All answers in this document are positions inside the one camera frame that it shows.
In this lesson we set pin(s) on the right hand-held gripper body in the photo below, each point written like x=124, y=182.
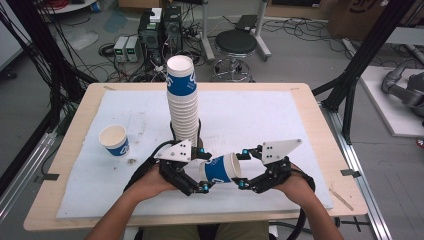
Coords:
x=275, y=166

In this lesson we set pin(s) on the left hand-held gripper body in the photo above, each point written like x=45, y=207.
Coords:
x=175, y=166

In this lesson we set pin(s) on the brown round cup holder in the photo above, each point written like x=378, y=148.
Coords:
x=200, y=133

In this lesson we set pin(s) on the blue and white paper cup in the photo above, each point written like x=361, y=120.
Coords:
x=220, y=168
x=115, y=141

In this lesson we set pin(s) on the stack of white paper cups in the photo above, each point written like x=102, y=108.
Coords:
x=182, y=106

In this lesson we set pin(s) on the person's right hand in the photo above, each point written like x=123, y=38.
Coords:
x=293, y=186

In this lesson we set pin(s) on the person's left hand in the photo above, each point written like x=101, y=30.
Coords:
x=151, y=183

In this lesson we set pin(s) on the person's khaki trousers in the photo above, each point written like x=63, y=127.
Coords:
x=166, y=233

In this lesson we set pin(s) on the thin wooden stick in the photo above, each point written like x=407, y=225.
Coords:
x=341, y=200

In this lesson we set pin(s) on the black tape strip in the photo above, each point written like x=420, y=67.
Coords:
x=50, y=177
x=350, y=173

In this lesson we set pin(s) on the white table mat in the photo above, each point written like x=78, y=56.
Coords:
x=100, y=186

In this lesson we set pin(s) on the black round stool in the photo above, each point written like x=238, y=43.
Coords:
x=235, y=43

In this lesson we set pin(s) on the white metal stand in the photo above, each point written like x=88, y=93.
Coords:
x=261, y=36

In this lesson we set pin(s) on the white floor platform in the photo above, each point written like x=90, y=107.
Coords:
x=383, y=110

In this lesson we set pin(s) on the grey bench power supply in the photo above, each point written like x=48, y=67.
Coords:
x=120, y=48
x=132, y=48

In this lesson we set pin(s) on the black computer tower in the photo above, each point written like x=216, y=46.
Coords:
x=150, y=31
x=172, y=26

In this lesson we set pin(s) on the cardboard box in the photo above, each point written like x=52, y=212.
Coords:
x=353, y=16

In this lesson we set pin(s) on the aluminium floor rail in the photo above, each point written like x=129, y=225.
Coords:
x=23, y=180
x=363, y=186

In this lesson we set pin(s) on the black metal frame post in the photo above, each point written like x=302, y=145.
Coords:
x=366, y=50
x=40, y=50

